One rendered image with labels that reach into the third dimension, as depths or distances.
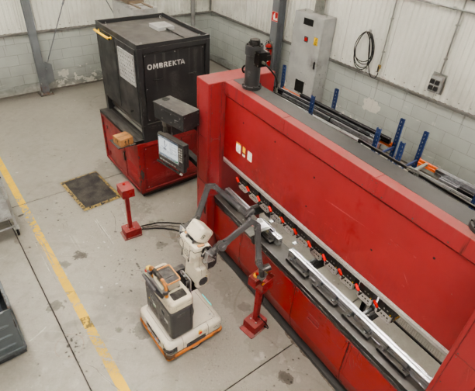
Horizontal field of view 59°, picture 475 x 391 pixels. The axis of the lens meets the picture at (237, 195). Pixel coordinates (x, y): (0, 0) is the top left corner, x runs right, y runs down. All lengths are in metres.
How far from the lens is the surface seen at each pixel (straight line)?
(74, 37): 10.41
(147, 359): 4.63
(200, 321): 4.50
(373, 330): 3.86
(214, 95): 4.41
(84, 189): 6.87
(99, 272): 5.48
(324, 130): 3.61
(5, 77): 10.27
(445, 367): 3.19
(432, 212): 2.94
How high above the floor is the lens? 3.90
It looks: 36 degrees down
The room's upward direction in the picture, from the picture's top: 4 degrees clockwise
